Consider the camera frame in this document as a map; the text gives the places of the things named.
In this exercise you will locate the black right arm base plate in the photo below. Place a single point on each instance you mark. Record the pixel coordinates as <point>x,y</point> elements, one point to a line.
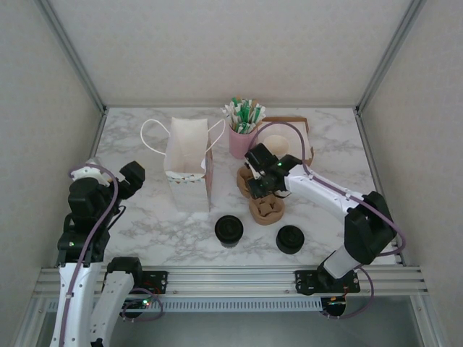
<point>307,282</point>

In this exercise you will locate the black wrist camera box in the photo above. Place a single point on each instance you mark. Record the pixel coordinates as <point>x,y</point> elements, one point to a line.
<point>260,156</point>
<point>83,197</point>

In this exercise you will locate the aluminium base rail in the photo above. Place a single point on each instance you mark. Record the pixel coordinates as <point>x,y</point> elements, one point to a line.
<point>231,280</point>

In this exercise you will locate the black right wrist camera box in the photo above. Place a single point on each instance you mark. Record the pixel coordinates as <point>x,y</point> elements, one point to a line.
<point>260,156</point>

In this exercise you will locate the small green circuit board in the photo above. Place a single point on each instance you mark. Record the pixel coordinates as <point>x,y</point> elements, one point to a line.
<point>135,304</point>
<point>334,303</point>

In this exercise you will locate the brown cardboard napkin box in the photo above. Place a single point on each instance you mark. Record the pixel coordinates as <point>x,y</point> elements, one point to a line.
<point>285,118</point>

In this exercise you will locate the coffee cup with black lid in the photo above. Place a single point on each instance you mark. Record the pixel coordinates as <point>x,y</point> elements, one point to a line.
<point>290,238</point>
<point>228,228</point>

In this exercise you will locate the beige paper cup stack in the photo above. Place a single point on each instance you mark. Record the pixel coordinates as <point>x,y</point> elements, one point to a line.
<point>275,142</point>

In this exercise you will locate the white paper wrapped straw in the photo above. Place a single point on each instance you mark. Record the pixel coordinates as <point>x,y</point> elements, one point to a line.
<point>262,108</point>
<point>228,109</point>

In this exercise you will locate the wooden stir stick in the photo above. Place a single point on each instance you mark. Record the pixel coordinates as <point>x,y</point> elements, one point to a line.
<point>255,103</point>

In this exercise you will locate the white paper gift bag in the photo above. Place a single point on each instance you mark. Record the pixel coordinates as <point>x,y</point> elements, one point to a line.
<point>191,191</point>

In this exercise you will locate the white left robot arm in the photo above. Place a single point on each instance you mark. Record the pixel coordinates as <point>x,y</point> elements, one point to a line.
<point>108,300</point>

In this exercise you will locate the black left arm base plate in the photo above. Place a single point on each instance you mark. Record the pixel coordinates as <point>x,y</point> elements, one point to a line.
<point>155,280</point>

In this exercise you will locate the brown pulp cup carrier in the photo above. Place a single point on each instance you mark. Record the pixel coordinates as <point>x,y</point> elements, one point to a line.
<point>241,184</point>
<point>266,213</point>

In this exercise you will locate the aluminium frame post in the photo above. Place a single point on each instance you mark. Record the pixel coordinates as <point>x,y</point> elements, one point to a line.
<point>387,54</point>
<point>74,54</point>

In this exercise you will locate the green straw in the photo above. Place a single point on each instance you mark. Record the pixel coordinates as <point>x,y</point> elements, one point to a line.
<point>247,108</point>
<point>236,105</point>
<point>257,115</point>

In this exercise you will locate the white paper napkin stack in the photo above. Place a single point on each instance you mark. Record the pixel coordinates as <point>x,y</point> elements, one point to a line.
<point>296,144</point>

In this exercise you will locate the pink cylindrical holder cup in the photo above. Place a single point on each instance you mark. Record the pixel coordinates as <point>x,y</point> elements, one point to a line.
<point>240,144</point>

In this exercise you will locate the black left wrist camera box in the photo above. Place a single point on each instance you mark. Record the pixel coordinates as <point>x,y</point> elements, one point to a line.
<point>83,197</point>

